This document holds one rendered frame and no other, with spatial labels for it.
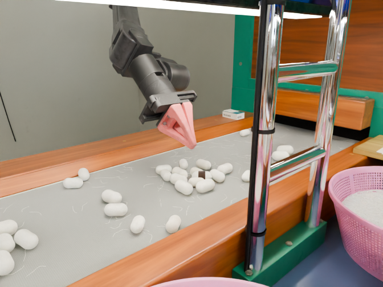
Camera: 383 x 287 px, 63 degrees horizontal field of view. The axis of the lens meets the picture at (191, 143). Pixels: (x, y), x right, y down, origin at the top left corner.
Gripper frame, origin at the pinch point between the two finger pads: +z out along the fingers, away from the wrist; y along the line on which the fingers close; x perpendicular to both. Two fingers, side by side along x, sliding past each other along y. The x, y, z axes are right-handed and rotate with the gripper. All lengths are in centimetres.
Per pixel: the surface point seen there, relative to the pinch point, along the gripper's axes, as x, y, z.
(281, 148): 3.5, 26.1, 5.4
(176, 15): 76, 128, -146
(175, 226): -1.0, -11.7, 12.1
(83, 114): 168, 69, -135
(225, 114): 19.7, 37.0, -16.8
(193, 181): 4.7, -0.3, 5.2
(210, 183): 2.4, 0.9, 7.2
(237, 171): 5.4, 11.7, 6.2
